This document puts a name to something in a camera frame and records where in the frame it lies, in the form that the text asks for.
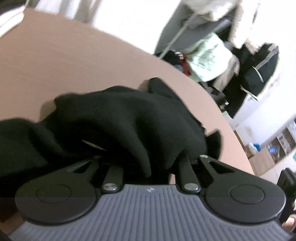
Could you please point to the black sweater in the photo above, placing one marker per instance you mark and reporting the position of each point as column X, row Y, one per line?
column 144, row 131

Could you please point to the grey hanging hoodie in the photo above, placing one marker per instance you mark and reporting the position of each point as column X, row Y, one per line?
column 192, row 21

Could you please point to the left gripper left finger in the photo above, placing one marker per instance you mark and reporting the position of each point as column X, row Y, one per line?
column 113, row 181

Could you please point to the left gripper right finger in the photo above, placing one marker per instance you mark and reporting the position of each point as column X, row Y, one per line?
column 187, row 180

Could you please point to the light green quilted jacket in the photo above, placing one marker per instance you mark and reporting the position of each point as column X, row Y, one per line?
column 208, row 58

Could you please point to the black white-striped jacket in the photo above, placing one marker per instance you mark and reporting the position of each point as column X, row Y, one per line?
column 258, row 69

